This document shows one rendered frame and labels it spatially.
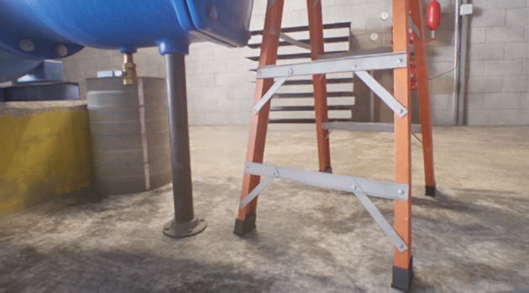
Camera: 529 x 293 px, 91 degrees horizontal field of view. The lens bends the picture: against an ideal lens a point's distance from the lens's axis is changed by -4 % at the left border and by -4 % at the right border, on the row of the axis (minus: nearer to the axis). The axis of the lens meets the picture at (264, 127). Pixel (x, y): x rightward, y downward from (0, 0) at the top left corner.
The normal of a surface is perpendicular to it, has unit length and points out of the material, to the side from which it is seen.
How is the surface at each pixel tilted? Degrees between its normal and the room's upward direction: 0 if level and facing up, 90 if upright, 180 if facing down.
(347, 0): 90
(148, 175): 90
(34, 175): 90
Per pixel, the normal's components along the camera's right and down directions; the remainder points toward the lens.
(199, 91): -0.26, 0.11
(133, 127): 0.51, 0.08
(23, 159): 0.96, 0.00
